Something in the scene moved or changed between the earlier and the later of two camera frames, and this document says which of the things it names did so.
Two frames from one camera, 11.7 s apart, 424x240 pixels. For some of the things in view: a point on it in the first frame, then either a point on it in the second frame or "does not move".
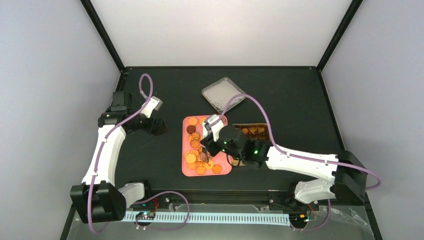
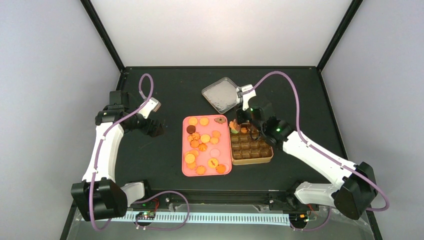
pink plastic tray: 218,165 does not move
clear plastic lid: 219,93 does not move
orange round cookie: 193,121 does not move
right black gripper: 208,143 to 239,119
